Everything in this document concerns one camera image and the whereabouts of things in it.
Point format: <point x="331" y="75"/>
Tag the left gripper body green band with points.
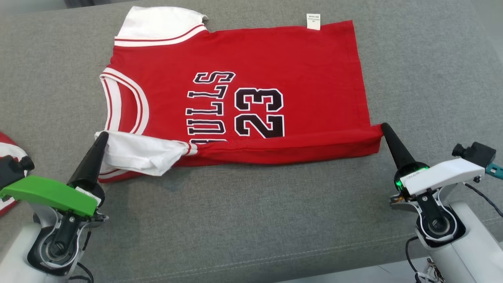
<point x="47" y="192"/>

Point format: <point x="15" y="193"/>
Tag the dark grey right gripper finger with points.
<point x="399" y="153"/>

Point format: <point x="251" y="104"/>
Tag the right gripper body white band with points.
<point x="444" y="175"/>

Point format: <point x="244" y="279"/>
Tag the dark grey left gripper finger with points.
<point x="90" y="165"/>

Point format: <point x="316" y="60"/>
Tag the red shorts white stripes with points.
<point x="8" y="143"/>

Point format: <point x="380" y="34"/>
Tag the red Bulls 23 jersey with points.
<point x="275" y="59"/>

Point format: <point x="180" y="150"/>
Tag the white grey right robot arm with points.
<point x="471" y="243"/>

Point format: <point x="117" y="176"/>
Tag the grey fabric sofa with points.
<point x="235" y="220"/>

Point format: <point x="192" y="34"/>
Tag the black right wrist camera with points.
<point x="477" y="153"/>

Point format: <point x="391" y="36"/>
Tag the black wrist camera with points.
<point x="11" y="169"/>
<point x="477" y="153"/>

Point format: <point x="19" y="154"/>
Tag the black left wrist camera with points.
<point x="11" y="169"/>

